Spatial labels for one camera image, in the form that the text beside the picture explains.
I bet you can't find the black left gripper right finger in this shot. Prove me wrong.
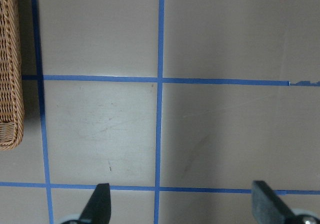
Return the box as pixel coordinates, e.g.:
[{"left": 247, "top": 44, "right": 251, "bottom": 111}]
[{"left": 251, "top": 181, "right": 296, "bottom": 224}]

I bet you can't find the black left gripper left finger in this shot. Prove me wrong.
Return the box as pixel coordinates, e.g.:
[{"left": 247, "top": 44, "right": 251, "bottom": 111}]
[{"left": 77, "top": 184, "right": 112, "bottom": 224}]

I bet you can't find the brown wicker basket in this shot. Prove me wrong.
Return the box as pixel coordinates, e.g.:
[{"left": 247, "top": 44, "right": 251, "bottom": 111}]
[{"left": 0, "top": 0, "right": 25, "bottom": 151}]

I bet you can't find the brown paper table cover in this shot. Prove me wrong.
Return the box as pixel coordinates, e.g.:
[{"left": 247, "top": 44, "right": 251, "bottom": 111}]
[{"left": 0, "top": 0, "right": 320, "bottom": 224}]

